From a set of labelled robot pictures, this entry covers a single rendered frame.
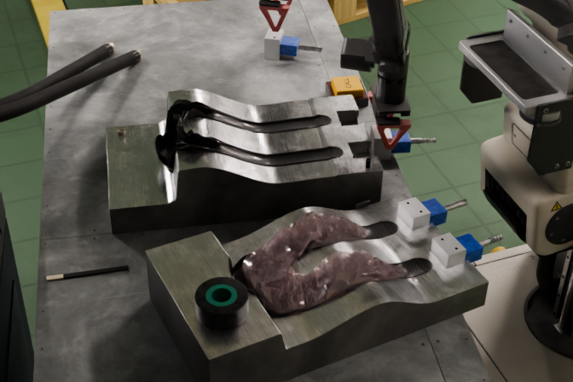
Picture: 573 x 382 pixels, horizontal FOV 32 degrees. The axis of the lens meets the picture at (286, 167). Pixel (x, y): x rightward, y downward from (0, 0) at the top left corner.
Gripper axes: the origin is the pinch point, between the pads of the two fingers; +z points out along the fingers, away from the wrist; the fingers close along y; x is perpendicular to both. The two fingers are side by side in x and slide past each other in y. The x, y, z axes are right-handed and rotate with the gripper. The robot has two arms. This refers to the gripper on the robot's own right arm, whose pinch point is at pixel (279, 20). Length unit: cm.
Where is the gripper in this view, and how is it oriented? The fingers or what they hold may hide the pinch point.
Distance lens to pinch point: 229.1
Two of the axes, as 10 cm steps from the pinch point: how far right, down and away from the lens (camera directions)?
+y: -2.0, 5.9, -7.8
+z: -0.1, 8.0, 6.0
